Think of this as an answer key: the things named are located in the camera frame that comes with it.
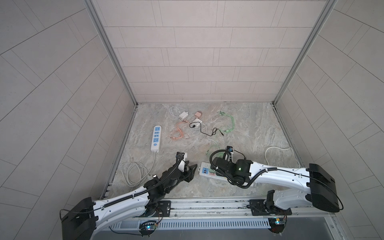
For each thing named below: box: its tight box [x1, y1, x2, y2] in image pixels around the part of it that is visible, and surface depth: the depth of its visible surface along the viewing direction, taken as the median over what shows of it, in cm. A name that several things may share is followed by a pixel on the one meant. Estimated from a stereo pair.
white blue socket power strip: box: [150, 125, 162, 152], surface depth 95 cm
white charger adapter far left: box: [179, 111, 189, 119], surface depth 110 cm
